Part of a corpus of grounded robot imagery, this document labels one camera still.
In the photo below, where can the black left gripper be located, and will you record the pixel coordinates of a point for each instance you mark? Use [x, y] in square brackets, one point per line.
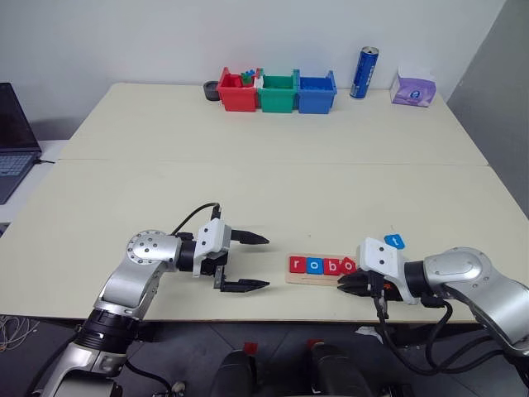
[220, 277]

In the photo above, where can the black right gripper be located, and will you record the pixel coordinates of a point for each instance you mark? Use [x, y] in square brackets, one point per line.
[390, 293]

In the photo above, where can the red letter tile o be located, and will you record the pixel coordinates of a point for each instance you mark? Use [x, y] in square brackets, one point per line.
[348, 265]

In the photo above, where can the red letter tile b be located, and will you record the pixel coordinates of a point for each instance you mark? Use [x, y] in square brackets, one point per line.
[331, 266]

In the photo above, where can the wooden letter tray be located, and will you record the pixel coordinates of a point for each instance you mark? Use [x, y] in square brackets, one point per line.
[314, 279]

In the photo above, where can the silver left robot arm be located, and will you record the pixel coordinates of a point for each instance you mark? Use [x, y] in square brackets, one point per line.
[132, 281]

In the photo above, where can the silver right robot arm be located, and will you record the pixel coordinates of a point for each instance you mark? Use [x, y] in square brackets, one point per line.
[467, 277]

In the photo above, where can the blue letter tile o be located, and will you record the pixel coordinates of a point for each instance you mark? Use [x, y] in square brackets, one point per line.
[315, 265]

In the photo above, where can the red letter tile r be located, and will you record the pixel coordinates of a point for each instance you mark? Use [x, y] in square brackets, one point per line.
[297, 264]

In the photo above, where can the white crumpled paper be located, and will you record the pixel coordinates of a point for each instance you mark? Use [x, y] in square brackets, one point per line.
[368, 331]

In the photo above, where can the dark rounded shape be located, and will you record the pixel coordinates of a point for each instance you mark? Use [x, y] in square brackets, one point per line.
[237, 374]
[336, 372]

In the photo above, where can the red plastic bin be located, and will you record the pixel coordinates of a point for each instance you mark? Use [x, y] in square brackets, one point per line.
[237, 99]

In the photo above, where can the green plastic bin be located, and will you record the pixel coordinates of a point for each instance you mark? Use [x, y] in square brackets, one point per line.
[277, 101]

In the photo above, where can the black round container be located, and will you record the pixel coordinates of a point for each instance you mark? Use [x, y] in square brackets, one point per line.
[210, 93]

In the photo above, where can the blue plastic bin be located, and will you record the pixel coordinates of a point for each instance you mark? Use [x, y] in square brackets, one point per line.
[316, 102]

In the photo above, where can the small white item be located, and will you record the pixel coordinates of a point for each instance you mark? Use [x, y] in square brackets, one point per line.
[259, 82]

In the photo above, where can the green toy brick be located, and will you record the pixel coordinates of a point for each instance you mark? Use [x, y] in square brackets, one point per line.
[247, 80]

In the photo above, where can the blue toy brick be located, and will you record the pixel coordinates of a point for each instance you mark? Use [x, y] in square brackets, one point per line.
[250, 73]

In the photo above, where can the purple tissue box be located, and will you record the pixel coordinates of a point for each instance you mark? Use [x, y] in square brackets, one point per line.
[413, 95]

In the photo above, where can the blue drink can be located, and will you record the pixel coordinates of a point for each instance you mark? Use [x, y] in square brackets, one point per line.
[363, 74]

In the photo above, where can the dark open laptop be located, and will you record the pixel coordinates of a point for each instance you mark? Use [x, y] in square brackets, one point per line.
[12, 124]

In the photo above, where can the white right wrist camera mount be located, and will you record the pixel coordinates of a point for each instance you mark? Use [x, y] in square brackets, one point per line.
[382, 256]

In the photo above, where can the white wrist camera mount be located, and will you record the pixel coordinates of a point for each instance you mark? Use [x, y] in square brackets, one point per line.
[382, 256]
[213, 237]

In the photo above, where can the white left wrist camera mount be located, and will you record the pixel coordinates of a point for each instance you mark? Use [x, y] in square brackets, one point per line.
[213, 237]

